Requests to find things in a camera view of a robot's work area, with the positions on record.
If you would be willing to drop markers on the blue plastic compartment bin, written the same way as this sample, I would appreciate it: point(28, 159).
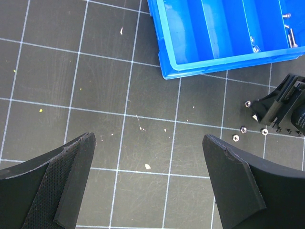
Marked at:
point(205, 36)

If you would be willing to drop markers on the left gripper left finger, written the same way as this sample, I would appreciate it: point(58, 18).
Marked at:
point(46, 192)

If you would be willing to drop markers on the black grid cutting mat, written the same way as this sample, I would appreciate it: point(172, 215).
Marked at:
point(73, 66)

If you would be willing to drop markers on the hex nut lower middle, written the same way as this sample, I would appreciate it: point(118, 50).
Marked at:
point(264, 131)

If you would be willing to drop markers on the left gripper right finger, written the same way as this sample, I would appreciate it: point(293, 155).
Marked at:
point(252, 192)

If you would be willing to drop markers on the hex nut lower left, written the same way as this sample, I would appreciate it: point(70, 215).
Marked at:
point(235, 138)

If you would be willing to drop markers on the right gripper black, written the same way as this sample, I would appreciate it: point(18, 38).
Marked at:
point(276, 109)

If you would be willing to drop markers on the lone silver screw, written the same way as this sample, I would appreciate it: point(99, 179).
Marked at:
point(287, 15)

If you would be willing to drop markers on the hex nut near pile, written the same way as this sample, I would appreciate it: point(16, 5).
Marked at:
point(247, 104)

